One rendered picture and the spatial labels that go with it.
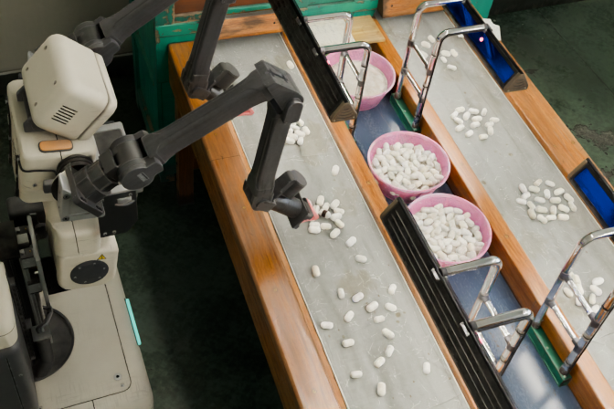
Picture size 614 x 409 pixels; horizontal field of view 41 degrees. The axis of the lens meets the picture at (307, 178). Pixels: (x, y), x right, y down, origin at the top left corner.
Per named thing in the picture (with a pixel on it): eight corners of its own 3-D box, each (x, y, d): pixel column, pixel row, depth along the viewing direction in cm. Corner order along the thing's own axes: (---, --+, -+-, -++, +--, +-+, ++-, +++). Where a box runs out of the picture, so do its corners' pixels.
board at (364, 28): (301, 53, 291) (301, 50, 290) (287, 27, 300) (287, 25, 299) (385, 41, 300) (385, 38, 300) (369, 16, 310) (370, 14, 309)
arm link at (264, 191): (267, 71, 188) (285, 104, 182) (290, 68, 190) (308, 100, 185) (238, 188, 220) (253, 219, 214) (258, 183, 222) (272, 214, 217)
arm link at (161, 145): (271, 44, 181) (290, 75, 176) (291, 77, 193) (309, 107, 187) (101, 147, 184) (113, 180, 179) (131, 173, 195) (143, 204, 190)
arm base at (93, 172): (63, 164, 185) (73, 204, 178) (90, 144, 184) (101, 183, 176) (89, 180, 192) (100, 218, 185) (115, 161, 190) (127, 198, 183)
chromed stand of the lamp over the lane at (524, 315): (426, 427, 209) (469, 335, 176) (395, 361, 221) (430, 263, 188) (491, 408, 214) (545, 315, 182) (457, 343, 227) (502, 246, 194)
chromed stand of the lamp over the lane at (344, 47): (301, 160, 268) (317, 53, 235) (282, 119, 280) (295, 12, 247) (354, 150, 274) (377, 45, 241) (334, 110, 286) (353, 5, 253)
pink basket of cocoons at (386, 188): (403, 225, 254) (409, 204, 247) (346, 173, 266) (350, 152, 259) (460, 187, 267) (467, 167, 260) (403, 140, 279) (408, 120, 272)
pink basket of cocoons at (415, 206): (418, 290, 238) (426, 271, 231) (384, 222, 254) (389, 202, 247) (499, 271, 245) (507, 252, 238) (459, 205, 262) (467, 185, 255)
